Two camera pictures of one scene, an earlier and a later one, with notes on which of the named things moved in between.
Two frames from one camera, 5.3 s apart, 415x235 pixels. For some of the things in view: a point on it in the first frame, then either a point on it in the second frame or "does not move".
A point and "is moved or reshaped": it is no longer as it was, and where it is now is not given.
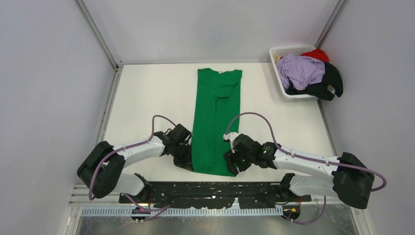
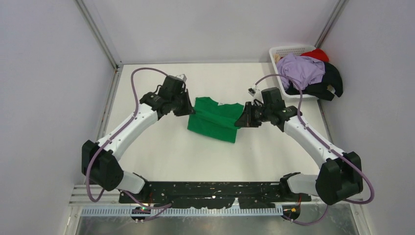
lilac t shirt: [301, 71] does not move
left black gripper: [186, 162] to [187, 109]
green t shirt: [217, 112] is moved or reshaped
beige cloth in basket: [277, 57] does not move
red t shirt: [317, 53] does not move
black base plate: [255, 195] does not move
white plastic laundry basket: [282, 51] does not move
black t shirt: [321, 89] does not move
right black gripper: [231, 157] to [246, 120]
